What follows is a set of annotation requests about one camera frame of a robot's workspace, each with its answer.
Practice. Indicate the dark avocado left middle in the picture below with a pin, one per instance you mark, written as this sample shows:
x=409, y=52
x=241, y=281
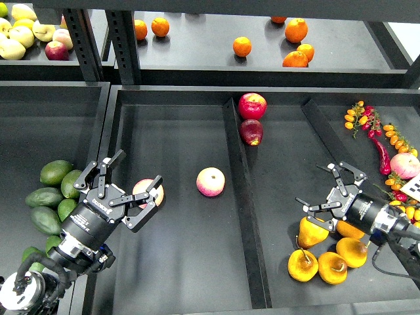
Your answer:
x=46, y=196

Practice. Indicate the orange lower right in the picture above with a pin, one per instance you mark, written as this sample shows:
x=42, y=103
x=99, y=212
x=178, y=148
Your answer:
x=295, y=59

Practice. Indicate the yellow pear with stem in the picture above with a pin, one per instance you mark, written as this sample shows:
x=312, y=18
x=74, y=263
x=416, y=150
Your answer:
x=354, y=252

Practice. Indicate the checkered marker card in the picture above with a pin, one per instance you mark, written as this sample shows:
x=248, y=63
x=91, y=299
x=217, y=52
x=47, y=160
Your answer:
x=412, y=188

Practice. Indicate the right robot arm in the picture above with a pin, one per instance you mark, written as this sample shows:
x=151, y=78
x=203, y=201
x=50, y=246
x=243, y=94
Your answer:
x=402, y=238

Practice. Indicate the cherry tomato bunch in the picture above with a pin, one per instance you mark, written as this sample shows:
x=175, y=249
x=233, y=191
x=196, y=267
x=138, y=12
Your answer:
x=363, y=117
x=397, y=197

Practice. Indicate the red chili pepper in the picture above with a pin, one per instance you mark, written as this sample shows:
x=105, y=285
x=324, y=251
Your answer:
x=384, y=160

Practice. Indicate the pink peach right tray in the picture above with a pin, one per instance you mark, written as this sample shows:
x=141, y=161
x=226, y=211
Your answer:
x=405, y=165

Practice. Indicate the orange far left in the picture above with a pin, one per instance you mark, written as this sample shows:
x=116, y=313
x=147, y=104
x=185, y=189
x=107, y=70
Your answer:
x=141, y=29

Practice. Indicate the orange large upper right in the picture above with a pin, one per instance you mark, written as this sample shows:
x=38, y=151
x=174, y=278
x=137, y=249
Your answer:
x=296, y=30

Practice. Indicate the pale yellow pear front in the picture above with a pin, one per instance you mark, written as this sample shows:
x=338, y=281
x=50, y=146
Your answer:
x=12, y=49

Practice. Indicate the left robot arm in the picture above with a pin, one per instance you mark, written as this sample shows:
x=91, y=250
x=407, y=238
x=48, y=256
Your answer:
x=42, y=280

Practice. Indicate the dark avocado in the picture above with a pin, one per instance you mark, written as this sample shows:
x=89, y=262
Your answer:
x=46, y=196
x=46, y=220

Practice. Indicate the lower cherry tomato bunch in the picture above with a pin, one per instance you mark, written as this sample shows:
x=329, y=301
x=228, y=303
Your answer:
x=397, y=197

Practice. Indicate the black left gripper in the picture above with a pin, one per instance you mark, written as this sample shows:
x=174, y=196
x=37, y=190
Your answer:
x=103, y=205

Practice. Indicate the bright red apple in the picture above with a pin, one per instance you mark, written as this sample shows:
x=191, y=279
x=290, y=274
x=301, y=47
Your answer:
x=252, y=106

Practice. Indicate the green avocado small right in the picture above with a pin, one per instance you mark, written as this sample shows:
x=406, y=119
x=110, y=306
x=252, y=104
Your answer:
x=65, y=207

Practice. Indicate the red apple on shelf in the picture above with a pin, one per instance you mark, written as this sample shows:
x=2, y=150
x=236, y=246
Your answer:
x=56, y=50

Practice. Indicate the pink apple centre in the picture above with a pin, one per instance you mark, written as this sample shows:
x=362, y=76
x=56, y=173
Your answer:
x=210, y=181

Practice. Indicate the black shelf post right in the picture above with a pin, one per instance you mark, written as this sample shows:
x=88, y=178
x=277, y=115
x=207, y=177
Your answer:
x=122, y=32

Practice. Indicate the orange small right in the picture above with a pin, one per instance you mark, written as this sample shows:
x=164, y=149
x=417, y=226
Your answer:
x=308, y=50

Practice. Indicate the black shelf post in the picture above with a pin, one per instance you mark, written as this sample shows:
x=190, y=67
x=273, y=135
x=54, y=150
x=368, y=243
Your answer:
x=84, y=44
x=122, y=32

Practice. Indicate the dark avocado lower middle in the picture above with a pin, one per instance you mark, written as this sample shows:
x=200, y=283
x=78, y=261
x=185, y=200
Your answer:
x=46, y=220

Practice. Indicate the pale peach on shelf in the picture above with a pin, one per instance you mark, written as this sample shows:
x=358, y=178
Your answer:
x=63, y=36

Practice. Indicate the black shelf post left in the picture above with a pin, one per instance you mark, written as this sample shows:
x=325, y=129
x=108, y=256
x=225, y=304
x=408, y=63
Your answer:
x=84, y=44

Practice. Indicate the upper cherry tomato bunch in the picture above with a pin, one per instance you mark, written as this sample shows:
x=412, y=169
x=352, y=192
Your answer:
x=363, y=117

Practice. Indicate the black middle tray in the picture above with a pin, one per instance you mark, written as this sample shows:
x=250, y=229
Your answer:
x=228, y=254

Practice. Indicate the pink apple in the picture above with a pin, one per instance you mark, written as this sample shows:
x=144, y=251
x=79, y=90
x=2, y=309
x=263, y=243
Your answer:
x=210, y=181
x=141, y=186

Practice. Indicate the pink apple left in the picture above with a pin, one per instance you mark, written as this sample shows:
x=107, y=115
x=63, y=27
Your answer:
x=141, y=186

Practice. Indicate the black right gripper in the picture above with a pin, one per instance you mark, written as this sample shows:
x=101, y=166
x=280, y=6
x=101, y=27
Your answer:
x=360, y=210

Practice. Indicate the dark red apple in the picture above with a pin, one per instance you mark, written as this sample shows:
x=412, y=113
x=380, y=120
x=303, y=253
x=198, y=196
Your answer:
x=251, y=132

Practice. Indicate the black left tray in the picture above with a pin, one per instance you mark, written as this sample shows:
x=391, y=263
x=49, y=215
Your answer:
x=42, y=122

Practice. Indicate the black upper shelf tray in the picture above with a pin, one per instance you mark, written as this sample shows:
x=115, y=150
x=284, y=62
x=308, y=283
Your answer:
x=198, y=51

